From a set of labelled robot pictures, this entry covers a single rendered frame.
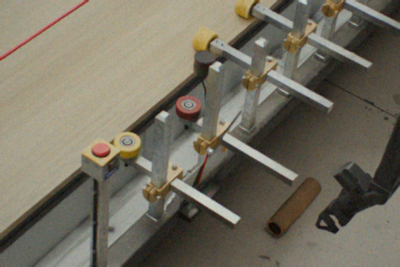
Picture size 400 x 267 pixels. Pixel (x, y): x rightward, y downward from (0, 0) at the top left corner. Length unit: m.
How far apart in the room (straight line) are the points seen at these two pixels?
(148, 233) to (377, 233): 1.32
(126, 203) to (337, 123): 1.52
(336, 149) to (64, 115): 1.62
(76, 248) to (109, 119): 0.40
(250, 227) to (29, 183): 1.32
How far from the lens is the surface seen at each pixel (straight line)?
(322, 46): 3.18
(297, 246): 3.79
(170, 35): 3.21
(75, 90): 3.00
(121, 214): 3.02
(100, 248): 2.66
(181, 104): 2.96
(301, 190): 3.88
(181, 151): 3.21
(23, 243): 2.78
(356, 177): 2.42
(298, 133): 4.21
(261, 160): 2.89
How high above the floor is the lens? 2.98
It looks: 46 degrees down
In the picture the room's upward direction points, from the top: 10 degrees clockwise
